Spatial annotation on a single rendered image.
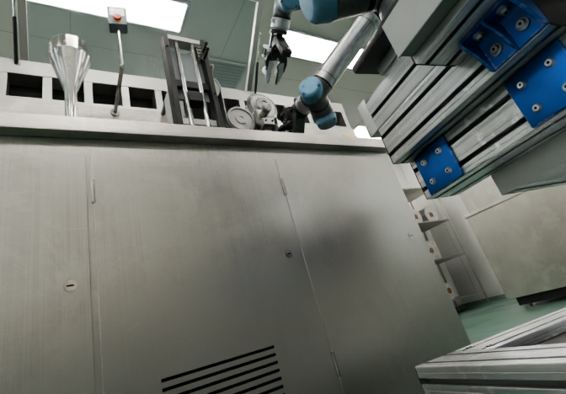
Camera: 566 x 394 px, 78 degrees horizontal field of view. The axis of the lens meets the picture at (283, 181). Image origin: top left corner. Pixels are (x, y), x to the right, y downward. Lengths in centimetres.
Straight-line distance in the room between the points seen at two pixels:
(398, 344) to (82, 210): 86
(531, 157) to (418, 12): 34
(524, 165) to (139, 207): 78
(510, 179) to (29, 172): 95
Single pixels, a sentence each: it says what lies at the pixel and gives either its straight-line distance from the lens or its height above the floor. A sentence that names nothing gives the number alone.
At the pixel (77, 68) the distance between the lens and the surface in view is 154.
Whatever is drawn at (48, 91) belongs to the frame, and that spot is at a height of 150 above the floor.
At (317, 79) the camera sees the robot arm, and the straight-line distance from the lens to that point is 115.
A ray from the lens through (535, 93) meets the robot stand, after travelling 64.
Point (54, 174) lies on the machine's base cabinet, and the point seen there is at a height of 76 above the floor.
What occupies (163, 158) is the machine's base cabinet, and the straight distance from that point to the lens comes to 94.
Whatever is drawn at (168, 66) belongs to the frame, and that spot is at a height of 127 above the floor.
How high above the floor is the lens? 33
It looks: 23 degrees up
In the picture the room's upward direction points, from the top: 16 degrees counter-clockwise
